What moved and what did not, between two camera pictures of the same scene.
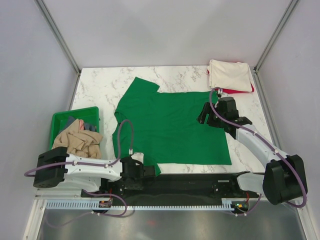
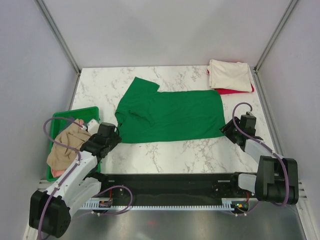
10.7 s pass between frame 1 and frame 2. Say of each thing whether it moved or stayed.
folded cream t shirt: stayed
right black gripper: moved
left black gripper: moved
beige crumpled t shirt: stayed
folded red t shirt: stayed
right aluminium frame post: stayed
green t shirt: moved
